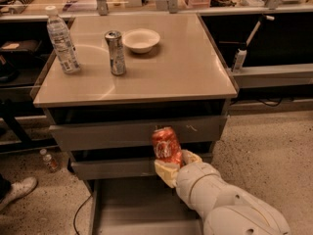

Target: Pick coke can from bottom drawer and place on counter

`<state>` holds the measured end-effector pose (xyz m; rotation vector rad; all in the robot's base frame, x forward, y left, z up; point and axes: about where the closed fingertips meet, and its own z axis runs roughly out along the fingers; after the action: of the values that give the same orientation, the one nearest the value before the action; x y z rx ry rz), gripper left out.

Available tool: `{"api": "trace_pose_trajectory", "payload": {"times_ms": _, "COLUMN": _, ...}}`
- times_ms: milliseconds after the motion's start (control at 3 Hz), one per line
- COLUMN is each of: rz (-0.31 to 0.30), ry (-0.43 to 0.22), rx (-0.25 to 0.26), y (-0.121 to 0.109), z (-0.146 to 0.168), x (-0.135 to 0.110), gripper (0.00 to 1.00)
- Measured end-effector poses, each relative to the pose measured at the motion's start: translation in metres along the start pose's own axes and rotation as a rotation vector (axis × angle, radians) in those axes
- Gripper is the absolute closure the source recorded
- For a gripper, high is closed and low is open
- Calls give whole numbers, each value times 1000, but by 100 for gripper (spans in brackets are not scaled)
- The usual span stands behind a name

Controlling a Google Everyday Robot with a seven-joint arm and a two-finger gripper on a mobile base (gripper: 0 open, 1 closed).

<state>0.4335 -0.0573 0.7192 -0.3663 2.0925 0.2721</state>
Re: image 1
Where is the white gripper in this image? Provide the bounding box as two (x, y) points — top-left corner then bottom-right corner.
(155, 150), (221, 210)

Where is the red coke can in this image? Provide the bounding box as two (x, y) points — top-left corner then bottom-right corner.
(152, 127), (183, 167)

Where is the grey bottom drawer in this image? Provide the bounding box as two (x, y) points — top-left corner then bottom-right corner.
(89, 176), (203, 235)

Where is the small bottle on floor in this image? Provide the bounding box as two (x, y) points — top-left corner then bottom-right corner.
(40, 149), (59, 172)

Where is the silver energy drink can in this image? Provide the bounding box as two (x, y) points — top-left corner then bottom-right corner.
(105, 30), (126, 75)

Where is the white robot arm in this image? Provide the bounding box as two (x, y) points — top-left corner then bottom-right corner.
(155, 150), (291, 235)

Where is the clear plastic water bottle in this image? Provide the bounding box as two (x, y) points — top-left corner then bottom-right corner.
(45, 6), (80, 74)

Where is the white rod tool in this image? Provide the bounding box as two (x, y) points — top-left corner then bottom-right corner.
(246, 15), (275, 47)

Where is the grey middle drawer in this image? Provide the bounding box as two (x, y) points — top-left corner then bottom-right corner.
(71, 158), (156, 180)

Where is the grey top drawer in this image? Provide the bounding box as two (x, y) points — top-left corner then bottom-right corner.
(50, 116), (227, 151)

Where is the white sneaker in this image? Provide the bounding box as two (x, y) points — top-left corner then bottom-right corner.
(0, 177), (38, 211)

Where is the grey drawer cabinet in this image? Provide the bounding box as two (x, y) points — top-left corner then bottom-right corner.
(29, 13), (240, 235)

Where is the black floor cable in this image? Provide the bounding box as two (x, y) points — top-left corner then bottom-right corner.
(72, 194), (94, 235)

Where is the white bowl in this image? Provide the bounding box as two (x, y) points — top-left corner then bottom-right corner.
(122, 28), (160, 54)

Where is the grey drawer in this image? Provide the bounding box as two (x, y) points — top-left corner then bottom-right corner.
(89, 176), (203, 235)
(71, 158), (156, 180)
(50, 116), (227, 151)

